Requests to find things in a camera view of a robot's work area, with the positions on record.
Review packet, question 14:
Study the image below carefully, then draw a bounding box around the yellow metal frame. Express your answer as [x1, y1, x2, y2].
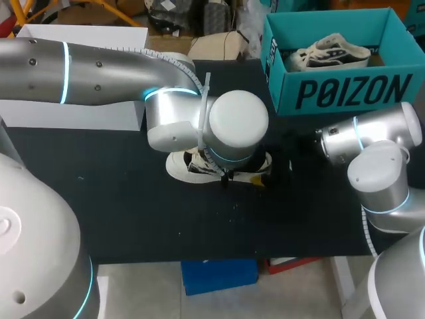
[13, 0, 142, 28]

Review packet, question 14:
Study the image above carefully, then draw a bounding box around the blue box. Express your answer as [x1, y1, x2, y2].
[180, 259, 260, 296]

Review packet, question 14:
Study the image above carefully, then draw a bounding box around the red box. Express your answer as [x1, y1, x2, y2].
[268, 257, 323, 275]

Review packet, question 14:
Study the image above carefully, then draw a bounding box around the beige cardboard box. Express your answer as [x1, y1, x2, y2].
[187, 31, 249, 61]

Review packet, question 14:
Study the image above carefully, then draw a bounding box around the white shoebox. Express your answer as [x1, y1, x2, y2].
[0, 25, 149, 132]

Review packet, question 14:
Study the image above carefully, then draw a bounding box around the white and black shoe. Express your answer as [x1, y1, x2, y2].
[285, 33, 373, 72]
[165, 150, 275, 186]

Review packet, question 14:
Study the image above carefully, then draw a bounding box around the dark patterned bag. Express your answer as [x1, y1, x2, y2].
[201, 0, 238, 36]

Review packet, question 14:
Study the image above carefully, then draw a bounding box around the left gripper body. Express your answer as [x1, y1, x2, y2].
[247, 153, 272, 175]

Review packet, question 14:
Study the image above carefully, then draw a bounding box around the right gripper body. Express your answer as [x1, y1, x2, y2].
[272, 130, 325, 187]

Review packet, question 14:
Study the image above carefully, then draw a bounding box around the white cable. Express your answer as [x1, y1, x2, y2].
[137, 48, 230, 177]
[361, 205, 380, 257]

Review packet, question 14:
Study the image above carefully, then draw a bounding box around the large teal box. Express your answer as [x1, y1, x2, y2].
[260, 7, 425, 117]

